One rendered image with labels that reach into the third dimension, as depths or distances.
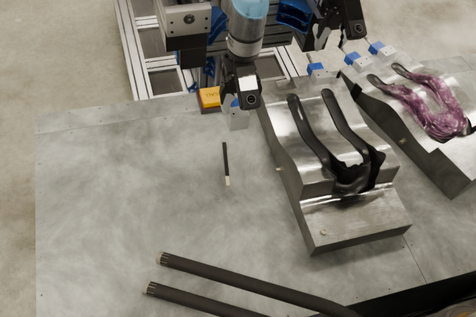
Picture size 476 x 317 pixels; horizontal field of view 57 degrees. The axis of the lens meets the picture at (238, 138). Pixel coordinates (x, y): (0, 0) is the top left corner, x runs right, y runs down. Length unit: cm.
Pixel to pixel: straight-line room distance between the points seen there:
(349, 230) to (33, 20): 234
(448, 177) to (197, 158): 68
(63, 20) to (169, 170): 187
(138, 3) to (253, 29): 178
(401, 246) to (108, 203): 74
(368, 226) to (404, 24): 224
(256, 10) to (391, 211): 60
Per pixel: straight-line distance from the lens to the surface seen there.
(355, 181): 116
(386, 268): 117
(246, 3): 86
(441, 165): 129
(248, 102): 97
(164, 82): 218
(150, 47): 236
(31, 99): 251
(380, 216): 115
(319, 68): 134
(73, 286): 109
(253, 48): 94
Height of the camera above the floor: 181
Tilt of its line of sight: 54 degrees down
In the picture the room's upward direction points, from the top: 9 degrees clockwise
